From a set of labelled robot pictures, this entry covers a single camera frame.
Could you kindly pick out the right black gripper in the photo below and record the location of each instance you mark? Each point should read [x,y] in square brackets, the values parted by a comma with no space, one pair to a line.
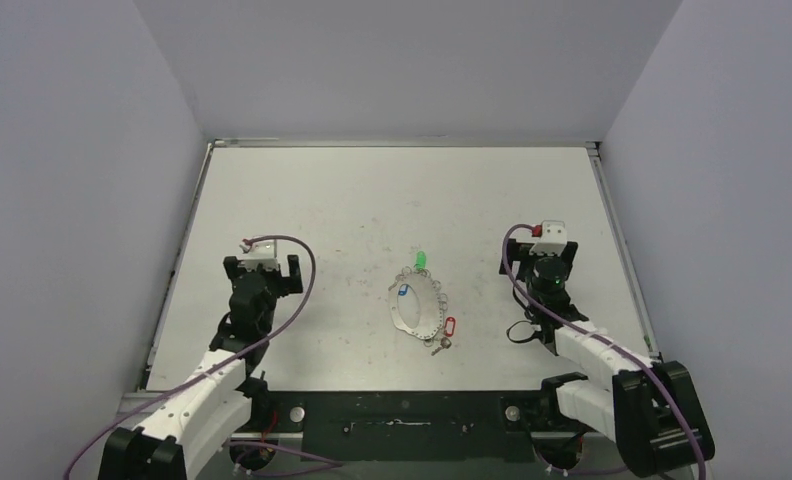
[512,252]

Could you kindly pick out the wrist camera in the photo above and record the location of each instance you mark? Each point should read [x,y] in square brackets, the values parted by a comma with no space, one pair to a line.
[550,238]
[259,255]

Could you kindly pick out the key with red tag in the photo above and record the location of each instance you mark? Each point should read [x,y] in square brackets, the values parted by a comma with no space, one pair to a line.
[449,327]

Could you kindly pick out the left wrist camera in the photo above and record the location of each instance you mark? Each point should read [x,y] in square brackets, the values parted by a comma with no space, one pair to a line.
[259,255]

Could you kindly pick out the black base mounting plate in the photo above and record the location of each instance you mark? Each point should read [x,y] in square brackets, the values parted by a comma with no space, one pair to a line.
[420,426]

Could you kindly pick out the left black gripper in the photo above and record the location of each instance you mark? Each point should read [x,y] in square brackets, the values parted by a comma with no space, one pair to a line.
[286,285]

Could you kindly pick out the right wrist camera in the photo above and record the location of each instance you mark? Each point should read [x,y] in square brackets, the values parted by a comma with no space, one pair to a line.
[550,238]

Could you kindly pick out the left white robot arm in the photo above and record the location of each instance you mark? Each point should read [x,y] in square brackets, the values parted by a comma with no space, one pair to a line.
[192,422]

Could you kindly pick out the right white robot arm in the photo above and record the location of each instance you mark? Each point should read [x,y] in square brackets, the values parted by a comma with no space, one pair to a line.
[649,409]

